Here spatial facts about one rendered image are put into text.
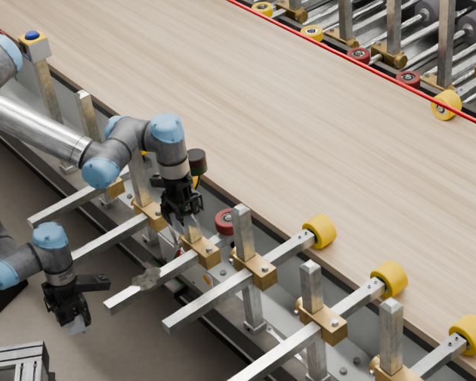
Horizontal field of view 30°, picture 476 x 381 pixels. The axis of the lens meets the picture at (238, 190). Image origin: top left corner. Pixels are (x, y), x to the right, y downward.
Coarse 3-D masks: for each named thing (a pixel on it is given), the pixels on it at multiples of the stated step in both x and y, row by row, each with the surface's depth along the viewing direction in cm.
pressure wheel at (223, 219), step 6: (222, 210) 253; (228, 210) 252; (216, 216) 251; (222, 216) 251; (228, 216) 250; (216, 222) 249; (222, 222) 249; (228, 222) 249; (216, 228) 251; (222, 228) 248; (228, 228) 247; (222, 234) 250; (228, 234) 249; (234, 246) 257
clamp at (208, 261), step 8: (184, 240) 250; (200, 240) 249; (208, 240) 249; (184, 248) 252; (192, 248) 248; (200, 248) 247; (216, 248) 246; (200, 256) 246; (208, 256) 244; (216, 256) 246; (200, 264) 248; (208, 264) 246; (216, 264) 248
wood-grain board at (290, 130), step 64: (0, 0) 374; (64, 0) 368; (128, 0) 362; (192, 0) 356; (64, 64) 327; (128, 64) 322; (192, 64) 318; (256, 64) 313; (320, 64) 309; (192, 128) 287; (256, 128) 283; (320, 128) 280; (384, 128) 276; (448, 128) 273; (256, 192) 258; (320, 192) 255; (384, 192) 253; (448, 192) 250; (320, 256) 235; (384, 256) 233; (448, 256) 230; (448, 320) 214
